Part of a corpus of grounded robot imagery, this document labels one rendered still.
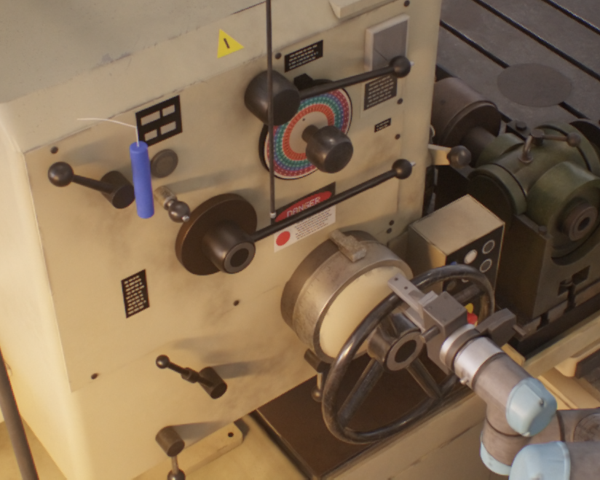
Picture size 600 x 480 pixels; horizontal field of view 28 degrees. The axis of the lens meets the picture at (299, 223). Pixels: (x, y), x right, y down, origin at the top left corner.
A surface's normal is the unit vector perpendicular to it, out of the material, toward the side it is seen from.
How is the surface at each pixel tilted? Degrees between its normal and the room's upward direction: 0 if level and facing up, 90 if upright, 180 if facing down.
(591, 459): 1
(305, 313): 72
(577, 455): 11
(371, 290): 60
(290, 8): 45
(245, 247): 90
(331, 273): 27
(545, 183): 32
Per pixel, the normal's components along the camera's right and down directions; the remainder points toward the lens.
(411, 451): 0.59, 0.55
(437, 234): 0.00, -0.74
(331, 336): 0.11, 0.69
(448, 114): -0.43, -0.42
